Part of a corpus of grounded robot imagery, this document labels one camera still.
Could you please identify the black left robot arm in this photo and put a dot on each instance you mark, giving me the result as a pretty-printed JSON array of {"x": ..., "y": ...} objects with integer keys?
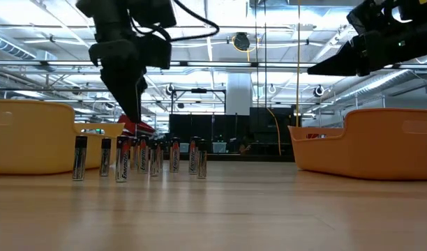
[{"x": 102, "y": 10}]

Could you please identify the black aluminium table frame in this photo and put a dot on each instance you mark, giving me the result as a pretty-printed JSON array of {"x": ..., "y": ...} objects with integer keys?
[{"x": 234, "y": 157}]

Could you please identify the orange plastic bin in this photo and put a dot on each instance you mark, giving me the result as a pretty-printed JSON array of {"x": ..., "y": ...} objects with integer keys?
[{"x": 374, "y": 150}]

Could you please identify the translucent storage box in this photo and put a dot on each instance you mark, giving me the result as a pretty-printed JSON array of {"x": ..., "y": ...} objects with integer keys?
[
  {"x": 219, "y": 147},
  {"x": 184, "y": 148}
]

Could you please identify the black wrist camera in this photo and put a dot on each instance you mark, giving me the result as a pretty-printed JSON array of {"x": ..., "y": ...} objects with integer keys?
[
  {"x": 368, "y": 15},
  {"x": 156, "y": 52}
]

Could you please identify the person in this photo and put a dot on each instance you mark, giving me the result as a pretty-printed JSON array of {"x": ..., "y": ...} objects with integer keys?
[{"x": 246, "y": 144}]

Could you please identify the yellow plastic bin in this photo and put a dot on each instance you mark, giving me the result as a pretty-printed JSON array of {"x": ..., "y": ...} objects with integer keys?
[{"x": 32, "y": 139}]

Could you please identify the black metal rack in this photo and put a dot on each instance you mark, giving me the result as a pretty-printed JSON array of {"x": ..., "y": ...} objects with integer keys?
[{"x": 197, "y": 90}]

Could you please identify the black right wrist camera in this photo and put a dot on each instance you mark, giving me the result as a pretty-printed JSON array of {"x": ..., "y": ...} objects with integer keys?
[{"x": 368, "y": 15}]

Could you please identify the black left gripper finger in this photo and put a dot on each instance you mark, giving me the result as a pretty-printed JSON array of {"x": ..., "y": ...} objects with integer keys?
[
  {"x": 124, "y": 94},
  {"x": 142, "y": 85}
]

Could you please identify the black cabinet row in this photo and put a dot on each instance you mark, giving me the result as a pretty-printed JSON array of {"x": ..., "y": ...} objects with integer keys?
[{"x": 206, "y": 129}]

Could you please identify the silver and black battery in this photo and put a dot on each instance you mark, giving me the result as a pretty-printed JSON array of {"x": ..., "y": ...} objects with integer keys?
[
  {"x": 143, "y": 157},
  {"x": 174, "y": 157},
  {"x": 193, "y": 157},
  {"x": 105, "y": 157},
  {"x": 202, "y": 162},
  {"x": 80, "y": 158},
  {"x": 122, "y": 160},
  {"x": 154, "y": 158}
]

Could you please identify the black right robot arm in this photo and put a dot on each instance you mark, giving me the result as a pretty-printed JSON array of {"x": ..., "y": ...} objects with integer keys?
[{"x": 417, "y": 5}]

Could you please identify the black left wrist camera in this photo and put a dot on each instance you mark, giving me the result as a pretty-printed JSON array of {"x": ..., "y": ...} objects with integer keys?
[{"x": 156, "y": 52}]

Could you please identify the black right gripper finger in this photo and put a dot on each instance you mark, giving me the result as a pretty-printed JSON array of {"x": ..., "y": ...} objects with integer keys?
[{"x": 339, "y": 62}]

